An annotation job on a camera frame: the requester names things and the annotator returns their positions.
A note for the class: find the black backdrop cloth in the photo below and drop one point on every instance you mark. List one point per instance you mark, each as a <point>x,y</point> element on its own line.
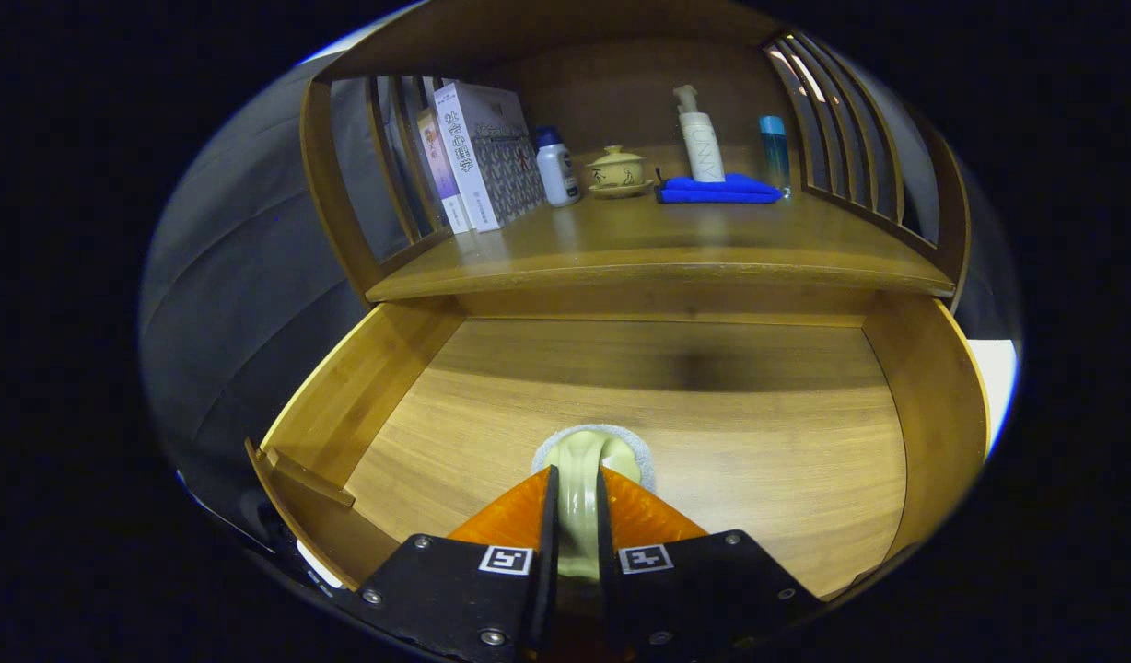
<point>225,276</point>

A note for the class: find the purple and white book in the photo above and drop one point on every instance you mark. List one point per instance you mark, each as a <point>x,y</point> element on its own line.
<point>437,161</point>

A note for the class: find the white patterned book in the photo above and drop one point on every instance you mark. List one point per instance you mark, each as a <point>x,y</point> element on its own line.
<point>496,157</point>

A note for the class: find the wooden drawer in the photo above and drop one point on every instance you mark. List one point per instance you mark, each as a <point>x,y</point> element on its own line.
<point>713,442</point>

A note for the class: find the white bottle with blue cap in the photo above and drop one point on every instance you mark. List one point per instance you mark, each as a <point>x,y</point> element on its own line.
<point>556,170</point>

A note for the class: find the pale green scrub brush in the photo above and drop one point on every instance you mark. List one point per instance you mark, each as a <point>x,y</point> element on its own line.
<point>579,470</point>

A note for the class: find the blue folded cloth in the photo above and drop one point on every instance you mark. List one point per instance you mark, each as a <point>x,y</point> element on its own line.
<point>717,191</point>

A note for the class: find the clear blue bottle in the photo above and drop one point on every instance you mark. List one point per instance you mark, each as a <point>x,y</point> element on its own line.
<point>774,152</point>

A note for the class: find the white pump bottle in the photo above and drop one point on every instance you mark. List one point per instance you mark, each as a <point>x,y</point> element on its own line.
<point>701,143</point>

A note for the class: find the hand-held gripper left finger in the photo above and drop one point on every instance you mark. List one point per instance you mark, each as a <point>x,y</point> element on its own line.
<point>545,571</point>

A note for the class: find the wooden countertop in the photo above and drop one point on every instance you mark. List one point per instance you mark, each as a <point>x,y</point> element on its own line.
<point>667,235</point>

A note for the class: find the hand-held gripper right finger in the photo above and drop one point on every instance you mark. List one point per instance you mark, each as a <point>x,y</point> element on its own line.
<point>607,580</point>

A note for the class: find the white plastic object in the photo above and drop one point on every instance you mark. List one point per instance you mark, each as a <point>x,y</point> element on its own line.
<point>319,564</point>

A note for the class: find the beige lidded teacup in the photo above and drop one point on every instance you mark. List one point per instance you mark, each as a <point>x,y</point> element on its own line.
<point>617,170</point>

